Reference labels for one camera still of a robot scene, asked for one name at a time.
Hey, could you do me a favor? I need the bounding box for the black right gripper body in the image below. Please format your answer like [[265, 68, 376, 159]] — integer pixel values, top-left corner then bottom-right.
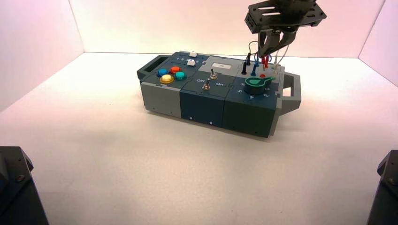
[[245, 0, 327, 34]]

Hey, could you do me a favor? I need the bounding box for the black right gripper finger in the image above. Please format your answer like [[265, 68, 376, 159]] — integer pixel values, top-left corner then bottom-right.
[[264, 31, 296, 57], [259, 32, 271, 58]]

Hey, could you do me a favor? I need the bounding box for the green rotary knob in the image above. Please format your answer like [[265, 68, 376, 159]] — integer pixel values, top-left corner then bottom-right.
[[244, 76, 276, 96]]

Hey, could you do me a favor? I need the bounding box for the grey and teal control box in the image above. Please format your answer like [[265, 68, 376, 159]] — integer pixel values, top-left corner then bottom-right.
[[137, 51, 302, 138]]

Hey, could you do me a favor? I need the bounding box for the white jumper wire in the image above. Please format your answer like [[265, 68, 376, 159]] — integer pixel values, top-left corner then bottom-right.
[[271, 45, 290, 78]]

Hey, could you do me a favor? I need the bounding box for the black jumper wire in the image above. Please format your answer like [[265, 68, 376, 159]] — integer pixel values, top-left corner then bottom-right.
[[241, 41, 259, 76]]

